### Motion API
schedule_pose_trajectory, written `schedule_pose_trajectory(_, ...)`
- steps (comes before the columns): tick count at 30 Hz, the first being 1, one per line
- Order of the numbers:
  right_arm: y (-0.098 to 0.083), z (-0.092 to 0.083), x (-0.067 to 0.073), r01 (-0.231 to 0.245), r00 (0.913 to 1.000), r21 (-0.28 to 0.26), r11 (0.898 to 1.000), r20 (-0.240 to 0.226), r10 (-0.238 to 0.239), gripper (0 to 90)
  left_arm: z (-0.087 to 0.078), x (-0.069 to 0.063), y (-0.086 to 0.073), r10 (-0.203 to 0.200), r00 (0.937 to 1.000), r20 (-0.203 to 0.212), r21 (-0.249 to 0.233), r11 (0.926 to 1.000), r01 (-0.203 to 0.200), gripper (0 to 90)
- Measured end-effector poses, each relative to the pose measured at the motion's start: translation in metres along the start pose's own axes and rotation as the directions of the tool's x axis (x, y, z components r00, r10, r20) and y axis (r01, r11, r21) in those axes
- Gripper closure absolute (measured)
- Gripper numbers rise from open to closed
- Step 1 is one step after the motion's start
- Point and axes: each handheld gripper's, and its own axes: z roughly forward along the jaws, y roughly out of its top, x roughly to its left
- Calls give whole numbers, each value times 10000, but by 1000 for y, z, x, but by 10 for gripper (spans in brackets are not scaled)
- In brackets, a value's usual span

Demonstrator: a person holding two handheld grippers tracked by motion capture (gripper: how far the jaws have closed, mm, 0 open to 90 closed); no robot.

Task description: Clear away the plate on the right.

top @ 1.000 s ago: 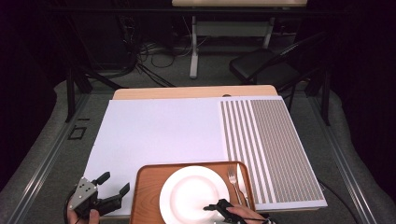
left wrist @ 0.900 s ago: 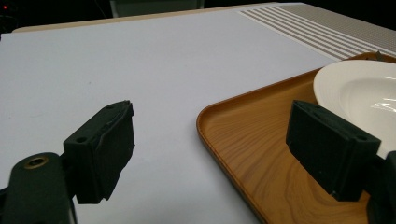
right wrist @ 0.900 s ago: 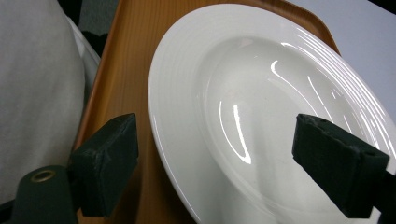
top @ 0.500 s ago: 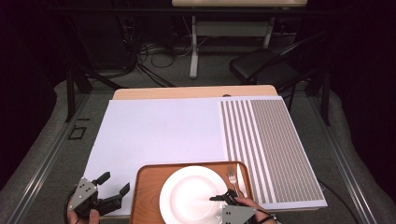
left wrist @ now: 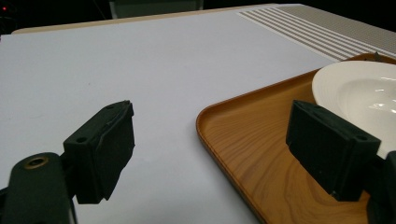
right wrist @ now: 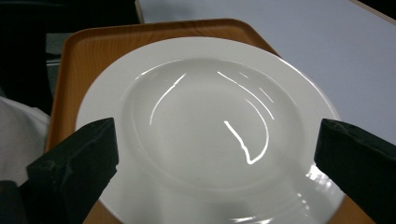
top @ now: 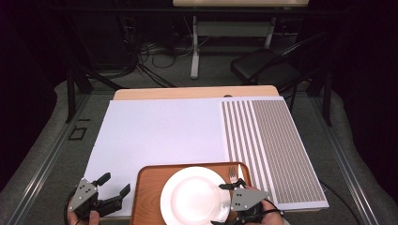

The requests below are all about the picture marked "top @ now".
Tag black metal stand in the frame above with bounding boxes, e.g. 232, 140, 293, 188
64, 15, 126, 124
308, 69, 333, 128

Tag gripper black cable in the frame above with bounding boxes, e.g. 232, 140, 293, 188
318, 180, 358, 225
63, 189, 77, 225

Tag white board sheet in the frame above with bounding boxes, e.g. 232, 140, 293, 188
84, 96, 330, 218

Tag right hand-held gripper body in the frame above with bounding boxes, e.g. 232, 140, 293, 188
230, 178, 270, 225

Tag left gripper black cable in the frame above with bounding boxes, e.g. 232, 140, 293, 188
63, 189, 77, 225

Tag person's right hand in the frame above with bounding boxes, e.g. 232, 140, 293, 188
247, 200, 285, 225

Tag white round plate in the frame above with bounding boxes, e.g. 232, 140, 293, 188
160, 166, 233, 225

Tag brown wooden tray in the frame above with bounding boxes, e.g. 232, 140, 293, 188
130, 161, 253, 225

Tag silver fork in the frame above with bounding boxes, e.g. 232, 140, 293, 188
228, 166, 237, 186

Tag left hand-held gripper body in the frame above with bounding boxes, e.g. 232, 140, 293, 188
69, 177, 124, 219

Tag black folding chair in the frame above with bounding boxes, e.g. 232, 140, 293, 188
230, 31, 332, 95

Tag bundle of floor cables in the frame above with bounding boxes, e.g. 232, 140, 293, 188
118, 15, 195, 89

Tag person's left hand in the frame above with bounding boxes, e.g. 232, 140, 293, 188
67, 211, 101, 225

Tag metal floor rail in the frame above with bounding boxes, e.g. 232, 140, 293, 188
5, 93, 92, 225
309, 93, 380, 225

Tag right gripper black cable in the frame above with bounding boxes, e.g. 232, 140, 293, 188
318, 180, 358, 225

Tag grey striped placemat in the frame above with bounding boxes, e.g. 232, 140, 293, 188
221, 99, 327, 204

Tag white metal-legged desk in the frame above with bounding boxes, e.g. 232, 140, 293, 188
172, 0, 309, 80

